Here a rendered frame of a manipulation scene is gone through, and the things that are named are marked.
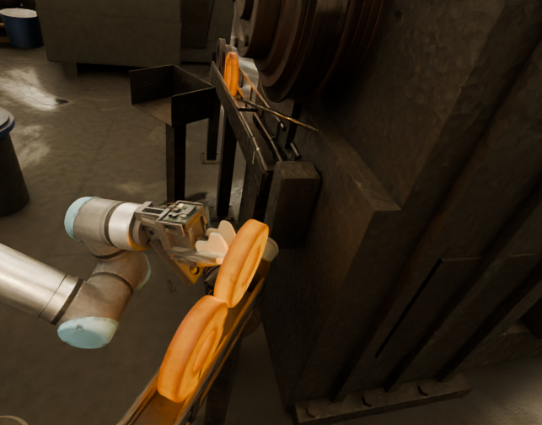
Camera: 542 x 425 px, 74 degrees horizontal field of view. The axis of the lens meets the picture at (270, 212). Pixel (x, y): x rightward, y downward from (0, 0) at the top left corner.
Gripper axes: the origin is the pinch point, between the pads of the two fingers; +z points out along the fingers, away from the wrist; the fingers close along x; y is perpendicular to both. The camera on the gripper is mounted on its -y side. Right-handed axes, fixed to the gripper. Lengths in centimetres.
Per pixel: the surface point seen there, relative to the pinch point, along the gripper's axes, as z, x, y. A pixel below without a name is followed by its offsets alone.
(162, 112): -68, 71, 0
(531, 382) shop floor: 80, 70, -104
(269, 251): -1.4, 13.3, -10.0
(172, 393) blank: -1.2, -22.3, -6.5
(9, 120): -135, 55, 0
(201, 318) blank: 0.3, -14.7, 0.5
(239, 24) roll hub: -19, 48, 31
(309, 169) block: 2.4, 33.0, 0.6
